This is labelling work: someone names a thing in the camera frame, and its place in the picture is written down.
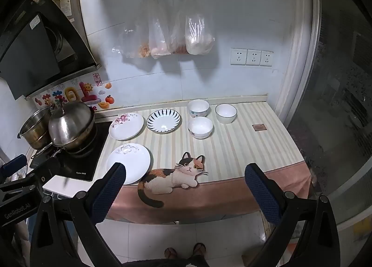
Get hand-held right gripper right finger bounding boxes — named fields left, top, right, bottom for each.
left=244, top=163, right=341, bottom=267

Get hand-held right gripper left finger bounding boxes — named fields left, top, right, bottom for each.
left=30, top=162, right=127, bottom=267

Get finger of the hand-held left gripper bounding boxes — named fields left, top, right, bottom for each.
left=0, top=154, right=28, bottom=182
left=26, top=157, right=61, bottom=195

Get black-rimmed white bowl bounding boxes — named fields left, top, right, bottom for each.
left=215, top=104, right=237, bottom=125

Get black induction cooktop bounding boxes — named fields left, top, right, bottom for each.
left=29, top=121, right=113, bottom=182

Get stainless steel stockpot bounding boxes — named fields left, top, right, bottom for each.
left=18, top=106, right=53, bottom=150

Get white embossed plate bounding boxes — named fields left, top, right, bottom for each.
left=106, top=143, right=152, bottom=185

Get black frying pan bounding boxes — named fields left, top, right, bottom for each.
left=30, top=127, right=98, bottom=159

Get domed steel pot lid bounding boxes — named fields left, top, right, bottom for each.
left=48, top=101, right=95, bottom=145

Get pink floral plate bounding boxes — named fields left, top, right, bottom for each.
left=109, top=113, right=145, bottom=141

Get person's right foot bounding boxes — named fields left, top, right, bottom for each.
left=192, top=243, right=207, bottom=257

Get person's dark clothing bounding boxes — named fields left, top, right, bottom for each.
left=120, top=255, right=210, bottom=267

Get plain white bowl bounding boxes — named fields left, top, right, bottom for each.
left=187, top=116, right=213, bottom=140

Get blue striped plate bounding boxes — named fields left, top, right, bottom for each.
left=146, top=109, right=181, bottom=134

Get blue-rimmed white bowl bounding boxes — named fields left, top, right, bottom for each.
left=187, top=99, right=210, bottom=118

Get black range hood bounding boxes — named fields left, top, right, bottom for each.
left=0, top=0, right=102, bottom=100

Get glass sliding door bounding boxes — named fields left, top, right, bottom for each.
left=312, top=0, right=372, bottom=227

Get clear plastic bag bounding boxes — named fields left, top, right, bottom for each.
left=185, top=0, right=216, bottom=55
left=170, top=0, right=189, bottom=55
left=112, top=0, right=152, bottom=59
left=148, top=0, right=172, bottom=60

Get stainless hood chimney cover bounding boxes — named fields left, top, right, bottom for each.
left=43, top=0, right=90, bottom=49

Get colourful wall stickers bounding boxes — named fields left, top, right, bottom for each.
left=33, top=73, right=114, bottom=110

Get white wall socket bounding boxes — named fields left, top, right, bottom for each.
left=246, top=49, right=262, bottom=66
left=260, top=50, right=274, bottom=67
left=230, top=48, right=248, bottom=66

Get white door frame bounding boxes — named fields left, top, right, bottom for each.
left=275, top=0, right=323, bottom=123

